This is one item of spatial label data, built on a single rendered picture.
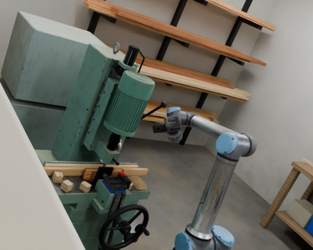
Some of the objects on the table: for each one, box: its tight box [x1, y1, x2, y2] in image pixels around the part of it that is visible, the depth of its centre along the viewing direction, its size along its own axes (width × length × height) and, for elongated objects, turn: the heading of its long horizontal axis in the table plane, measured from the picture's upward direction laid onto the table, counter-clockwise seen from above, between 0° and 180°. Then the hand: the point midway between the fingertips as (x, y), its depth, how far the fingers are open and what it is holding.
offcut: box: [52, 171, 64, 184], centre depth 193 cm, size 4×4×4 cm
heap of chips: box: [128, 176, 149, 190], centre depth 224 cm, size 8×12×3 cm
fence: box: [43, 161, 137, 168], centre depth 216 cm, size 60×2×6 cm, turn 80°
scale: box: [54, 161, 131, 164], centre depth 215 cm, size 50×1×1 cm, turn 80°
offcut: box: [60, 180, 74, 192], centre depth 189 cm, size 4×4×4 cm
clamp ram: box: [93, 167, 114, 182], centre depth 206 cm, size 9×8×9 cm
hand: (164, 119), depth 212 cm, fingers closed
